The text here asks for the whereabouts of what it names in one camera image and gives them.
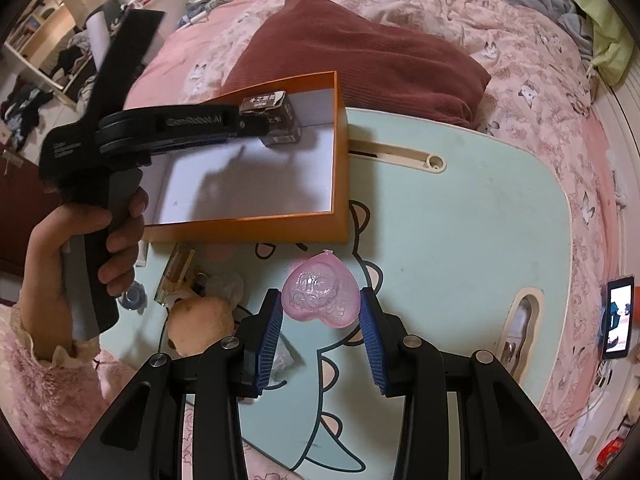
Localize pink heart-shaped plastic case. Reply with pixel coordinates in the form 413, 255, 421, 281
281, 250, 362, 331

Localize dark brown small carton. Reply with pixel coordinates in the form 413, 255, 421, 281
240, 91, 303, 147

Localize person's left hand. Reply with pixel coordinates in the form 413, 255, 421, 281
25, 187, 150, 361

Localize pink printed duvet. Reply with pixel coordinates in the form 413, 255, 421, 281
180, 0, 623, 411

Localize maroon pillow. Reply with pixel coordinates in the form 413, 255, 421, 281
215, 0, 492, 128

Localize phone with lit screen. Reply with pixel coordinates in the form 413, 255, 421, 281
601, 275, 636, 361

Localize beige plush toy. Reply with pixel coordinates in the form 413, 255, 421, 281
166, 295, 236, 358

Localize clear plastic wrapper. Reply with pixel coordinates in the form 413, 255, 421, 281
205, 272, 246, 307

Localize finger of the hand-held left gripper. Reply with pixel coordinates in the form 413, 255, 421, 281
150, 133, 273, 157
150, 104, 268, 138

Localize yellow-green cloth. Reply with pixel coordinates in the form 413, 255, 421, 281
567, 0, 636, 88

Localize white roll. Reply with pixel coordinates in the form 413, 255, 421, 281
85, 12, 111, 68

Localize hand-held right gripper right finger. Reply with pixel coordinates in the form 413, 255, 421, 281
359, 286, 583, 480

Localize orange cardboard box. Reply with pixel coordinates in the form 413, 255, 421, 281
142, 71, 349, 245

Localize pile of clothes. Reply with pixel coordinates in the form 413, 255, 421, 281
0, 80, 56, 136

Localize person's left forearm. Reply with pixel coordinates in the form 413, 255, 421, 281
0, 305, 138, 480

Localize white cables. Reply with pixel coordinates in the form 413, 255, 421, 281
565, 385, 626, 441

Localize white shelf unit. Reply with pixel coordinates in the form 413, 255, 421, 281
2, 0, 96, 106

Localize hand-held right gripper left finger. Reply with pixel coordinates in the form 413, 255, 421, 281
61, 287, 285, 480

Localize dark red door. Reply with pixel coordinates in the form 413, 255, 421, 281
0, 145, 51, 276

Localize mint cartoon lap table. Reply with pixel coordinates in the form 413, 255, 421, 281
120, 0, 631, 441

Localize glass perfume bottle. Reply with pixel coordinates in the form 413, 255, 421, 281
154, 247, 196, 306

